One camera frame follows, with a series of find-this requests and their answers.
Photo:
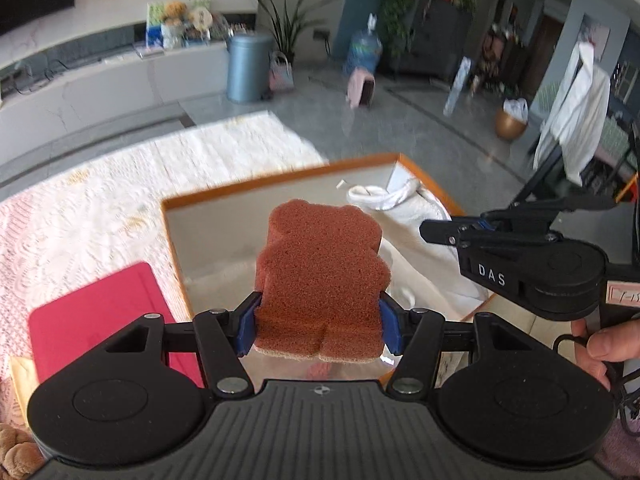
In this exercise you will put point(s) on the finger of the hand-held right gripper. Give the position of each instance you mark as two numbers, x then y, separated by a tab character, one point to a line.
550	206
450	231

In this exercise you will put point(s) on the round decorative plaque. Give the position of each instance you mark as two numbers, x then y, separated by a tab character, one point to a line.
200	19

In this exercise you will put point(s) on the red box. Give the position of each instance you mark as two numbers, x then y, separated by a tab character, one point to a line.
100	305

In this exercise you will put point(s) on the pink small heater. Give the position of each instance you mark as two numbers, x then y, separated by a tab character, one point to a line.
361	89

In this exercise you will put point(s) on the long-leaf potted plant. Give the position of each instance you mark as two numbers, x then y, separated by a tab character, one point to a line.
290	20

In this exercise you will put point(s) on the white hanging garment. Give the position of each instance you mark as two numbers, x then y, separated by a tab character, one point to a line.
575	110

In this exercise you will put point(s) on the blue-grey trash can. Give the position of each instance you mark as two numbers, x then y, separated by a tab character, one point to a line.
248	67

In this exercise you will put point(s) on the golden round vase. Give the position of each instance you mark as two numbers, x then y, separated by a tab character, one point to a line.
510	125

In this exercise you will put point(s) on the marble television cabinet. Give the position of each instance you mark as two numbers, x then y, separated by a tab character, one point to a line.
100	95

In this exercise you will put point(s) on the yellow barcode packet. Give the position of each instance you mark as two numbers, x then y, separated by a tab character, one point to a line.
25	380

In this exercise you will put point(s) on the blue water jug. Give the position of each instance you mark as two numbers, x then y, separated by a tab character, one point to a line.
364	50

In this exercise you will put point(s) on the person's right hand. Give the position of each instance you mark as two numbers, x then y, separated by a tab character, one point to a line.
610	347

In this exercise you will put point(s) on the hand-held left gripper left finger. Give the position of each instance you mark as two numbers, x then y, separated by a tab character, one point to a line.
243	325

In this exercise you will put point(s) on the brown plush toy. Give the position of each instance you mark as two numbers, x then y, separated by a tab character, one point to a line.
17	452

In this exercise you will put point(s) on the white cloth bag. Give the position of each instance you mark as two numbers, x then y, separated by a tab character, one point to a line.
425	265

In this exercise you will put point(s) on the brown bear-shaped sponge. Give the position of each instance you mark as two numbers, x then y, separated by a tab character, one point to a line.
320	280

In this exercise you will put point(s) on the tall white carton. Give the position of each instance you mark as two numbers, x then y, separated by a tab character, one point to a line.
457	87

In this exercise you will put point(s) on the dark cabinet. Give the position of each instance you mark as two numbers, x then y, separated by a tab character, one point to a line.
440	35

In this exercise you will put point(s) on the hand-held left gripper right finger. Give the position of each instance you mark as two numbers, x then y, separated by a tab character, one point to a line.
391	325

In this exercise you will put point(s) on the black metal rack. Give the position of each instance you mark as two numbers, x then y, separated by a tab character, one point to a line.
625	180

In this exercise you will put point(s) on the teddy bear bouquet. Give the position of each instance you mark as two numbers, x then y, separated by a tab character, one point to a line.
173	22

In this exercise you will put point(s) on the lace tablecloth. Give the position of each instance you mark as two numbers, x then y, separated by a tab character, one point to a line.
125	185

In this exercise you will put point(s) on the green picture card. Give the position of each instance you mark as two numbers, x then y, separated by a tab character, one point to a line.
154	20

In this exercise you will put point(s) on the woven basket bag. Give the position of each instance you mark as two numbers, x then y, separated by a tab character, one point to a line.
281	74

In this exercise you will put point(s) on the orange cardboard box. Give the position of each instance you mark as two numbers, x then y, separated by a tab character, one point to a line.
220	240

